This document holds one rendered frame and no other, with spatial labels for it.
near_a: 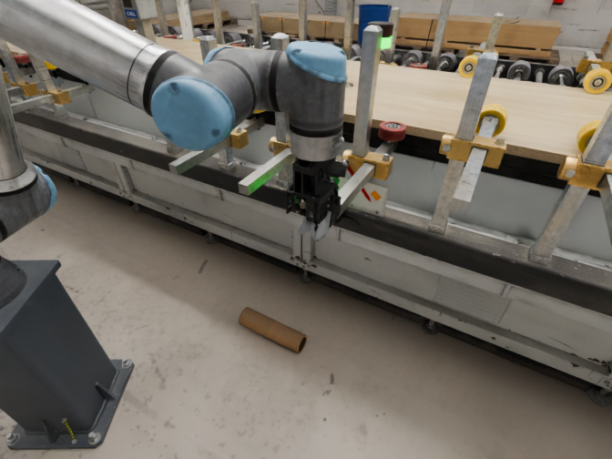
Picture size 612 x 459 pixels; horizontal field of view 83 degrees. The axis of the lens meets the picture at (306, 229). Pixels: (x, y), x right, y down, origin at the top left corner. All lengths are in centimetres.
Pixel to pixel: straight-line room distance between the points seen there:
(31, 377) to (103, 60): 97
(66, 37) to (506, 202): 110
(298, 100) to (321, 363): 116
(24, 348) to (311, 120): 96
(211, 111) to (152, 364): 131
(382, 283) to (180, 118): 127
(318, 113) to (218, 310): 130
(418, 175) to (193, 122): 87
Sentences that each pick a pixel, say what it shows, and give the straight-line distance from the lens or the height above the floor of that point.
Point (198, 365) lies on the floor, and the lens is 156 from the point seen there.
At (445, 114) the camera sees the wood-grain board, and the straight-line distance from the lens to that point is 126.
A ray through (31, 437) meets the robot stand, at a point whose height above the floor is 2.
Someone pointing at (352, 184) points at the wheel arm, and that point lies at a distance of 86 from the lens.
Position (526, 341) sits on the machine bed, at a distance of 159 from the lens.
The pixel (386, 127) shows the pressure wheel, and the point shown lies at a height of 91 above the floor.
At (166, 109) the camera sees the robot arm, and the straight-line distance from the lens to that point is 47.
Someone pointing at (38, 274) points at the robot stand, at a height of 60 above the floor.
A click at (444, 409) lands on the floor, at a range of 151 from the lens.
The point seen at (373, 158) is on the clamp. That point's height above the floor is 87.
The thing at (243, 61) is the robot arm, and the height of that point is 118.
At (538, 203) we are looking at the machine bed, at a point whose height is 74.
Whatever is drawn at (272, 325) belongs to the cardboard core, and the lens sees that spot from 151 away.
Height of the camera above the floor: 130
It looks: 38 degrees down
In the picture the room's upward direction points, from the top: straight up
